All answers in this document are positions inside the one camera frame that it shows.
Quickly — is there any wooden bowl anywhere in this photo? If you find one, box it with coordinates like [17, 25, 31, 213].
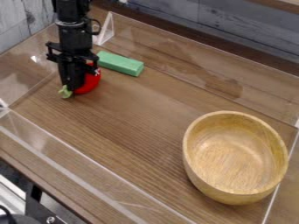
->
[181, 110, 288, 205]

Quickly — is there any black cable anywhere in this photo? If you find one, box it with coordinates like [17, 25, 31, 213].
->
[0, 207, 14, 224]

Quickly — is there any clear acrylic tray wall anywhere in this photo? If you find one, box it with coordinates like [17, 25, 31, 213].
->
[0, 105, 194, 224]

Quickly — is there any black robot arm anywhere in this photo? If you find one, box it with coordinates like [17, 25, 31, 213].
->
[45, 0, 99, 95]

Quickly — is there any green rectangular block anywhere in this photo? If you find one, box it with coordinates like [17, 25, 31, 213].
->
[97, 51, 144, 77]

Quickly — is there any black metal table clamp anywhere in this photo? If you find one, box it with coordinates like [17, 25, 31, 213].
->
[23, 185, 66, 224]

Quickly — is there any red plush strawberry toy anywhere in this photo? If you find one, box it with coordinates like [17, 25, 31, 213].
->
[57, 64, 102, 99]

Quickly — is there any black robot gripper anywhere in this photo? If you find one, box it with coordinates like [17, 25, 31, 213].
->
[45, 17, 98, 91]

